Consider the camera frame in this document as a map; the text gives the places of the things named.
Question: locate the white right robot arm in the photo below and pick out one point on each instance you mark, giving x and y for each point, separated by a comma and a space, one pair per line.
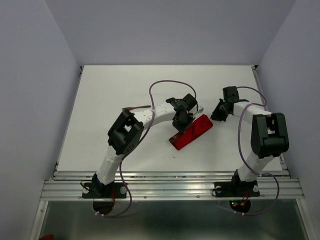
268, 139

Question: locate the aluminium rail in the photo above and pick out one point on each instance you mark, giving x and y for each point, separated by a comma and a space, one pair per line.
65, 121
277, 165

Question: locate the red cloth napkin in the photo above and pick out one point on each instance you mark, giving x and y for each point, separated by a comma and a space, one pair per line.
200, 126

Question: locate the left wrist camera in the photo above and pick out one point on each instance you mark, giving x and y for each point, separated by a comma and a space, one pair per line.
198, 109

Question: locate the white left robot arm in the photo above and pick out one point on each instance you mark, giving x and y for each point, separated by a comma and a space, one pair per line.
126, 132

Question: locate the dark wooden fork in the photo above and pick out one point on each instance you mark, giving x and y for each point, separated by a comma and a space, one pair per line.
135, 107

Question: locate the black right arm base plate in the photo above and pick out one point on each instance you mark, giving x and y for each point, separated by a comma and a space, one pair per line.
226, 189

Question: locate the red object bottom left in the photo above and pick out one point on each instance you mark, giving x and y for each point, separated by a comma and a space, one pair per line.
47, 237

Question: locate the dark wooden spoon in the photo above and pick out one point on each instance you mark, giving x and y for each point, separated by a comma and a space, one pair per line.
174, 138

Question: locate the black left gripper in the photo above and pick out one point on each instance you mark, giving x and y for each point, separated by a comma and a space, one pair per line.
181, 128

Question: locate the aluminium left side rail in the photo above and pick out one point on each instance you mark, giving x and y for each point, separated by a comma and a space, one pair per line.
65, 121

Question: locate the aluminium right side rail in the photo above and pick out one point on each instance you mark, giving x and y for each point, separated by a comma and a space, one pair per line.
277, 165

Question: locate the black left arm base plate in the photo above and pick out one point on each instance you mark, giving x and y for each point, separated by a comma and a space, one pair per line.
114, 190

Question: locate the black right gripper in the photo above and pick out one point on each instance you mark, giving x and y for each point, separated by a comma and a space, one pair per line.
215, 115

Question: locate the aluminium front rail frame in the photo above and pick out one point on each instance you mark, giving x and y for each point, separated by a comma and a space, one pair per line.
170, 186

